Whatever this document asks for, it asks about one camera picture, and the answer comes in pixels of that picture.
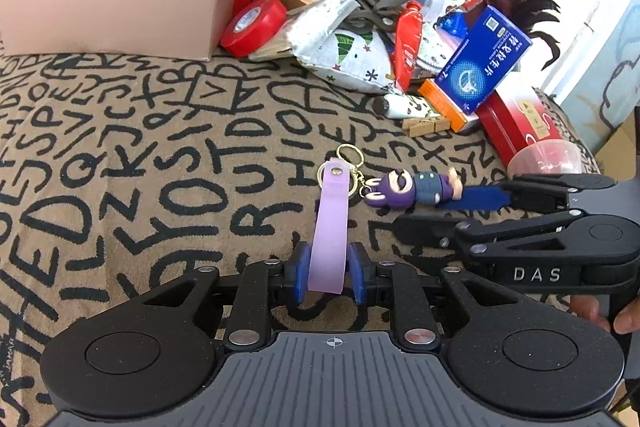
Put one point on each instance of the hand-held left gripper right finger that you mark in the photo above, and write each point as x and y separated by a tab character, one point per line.
357	272

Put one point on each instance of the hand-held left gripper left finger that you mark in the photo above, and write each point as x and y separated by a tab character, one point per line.
301	269

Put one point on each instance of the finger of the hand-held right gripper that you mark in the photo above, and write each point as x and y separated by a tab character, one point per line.
450	232
545	189

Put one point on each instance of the person's right hand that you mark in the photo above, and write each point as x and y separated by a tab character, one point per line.
587	307

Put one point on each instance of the clear plastic cup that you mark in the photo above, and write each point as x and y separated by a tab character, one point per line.
545	159

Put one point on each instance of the red tin box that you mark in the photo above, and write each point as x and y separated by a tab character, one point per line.
520	117

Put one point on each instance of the tan cardboard box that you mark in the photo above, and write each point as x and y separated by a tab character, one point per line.
620	152

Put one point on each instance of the wooden clothespin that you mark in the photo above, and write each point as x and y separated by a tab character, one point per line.
425	123
430	132

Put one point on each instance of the orange box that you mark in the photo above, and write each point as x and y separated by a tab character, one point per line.
445	104

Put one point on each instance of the white spotted tube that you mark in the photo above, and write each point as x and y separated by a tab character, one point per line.
405	107

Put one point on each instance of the blue medicine box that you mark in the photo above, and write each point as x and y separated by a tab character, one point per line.
480	67

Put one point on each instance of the light blue printed cloth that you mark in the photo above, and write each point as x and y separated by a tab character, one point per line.
610	62

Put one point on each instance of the black feathers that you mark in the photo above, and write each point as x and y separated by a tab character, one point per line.
525	17

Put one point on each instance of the blue foil packet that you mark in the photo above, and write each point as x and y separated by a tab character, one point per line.
454	23

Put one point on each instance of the red squeeze tube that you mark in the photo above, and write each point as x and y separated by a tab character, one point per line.
407	42

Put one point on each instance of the white printed fabric pouch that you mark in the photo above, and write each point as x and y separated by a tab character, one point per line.
350	62
320	27

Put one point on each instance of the letter print blanket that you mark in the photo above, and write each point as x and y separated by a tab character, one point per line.
150	132

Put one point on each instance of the red tape roll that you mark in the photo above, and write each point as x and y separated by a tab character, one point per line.
252	24

